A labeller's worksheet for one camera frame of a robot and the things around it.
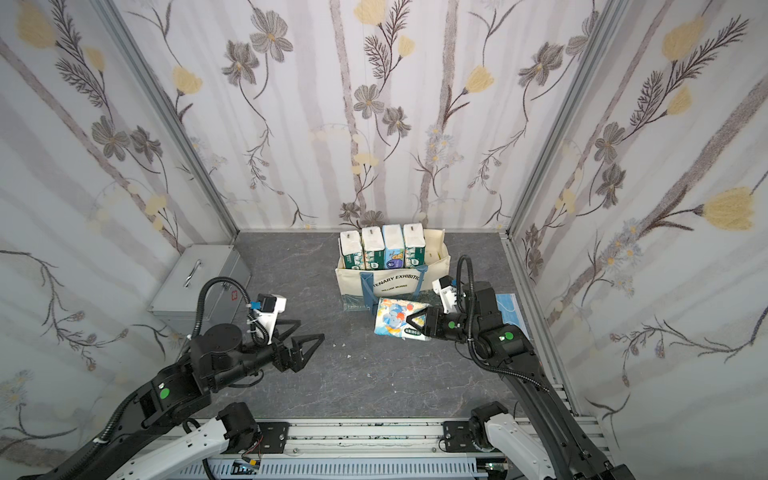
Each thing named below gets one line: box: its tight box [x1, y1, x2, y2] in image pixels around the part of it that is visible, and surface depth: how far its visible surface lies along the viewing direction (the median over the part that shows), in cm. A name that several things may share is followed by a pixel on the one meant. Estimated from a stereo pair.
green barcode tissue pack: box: [340, 230, 366, 270], surface depth 83 cm
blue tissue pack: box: [382, 224, 405, 269], surface depth 85 cm
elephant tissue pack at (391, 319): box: [374, 297, 432, 341], surface depth 73 cm
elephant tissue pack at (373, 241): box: [362, 226, 385, 270], surface depth 84 cm
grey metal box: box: [148, 244, 251, 339], surface depth 88 cm
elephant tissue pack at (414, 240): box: [403, 222, 426, 268], surface depth 85 cm
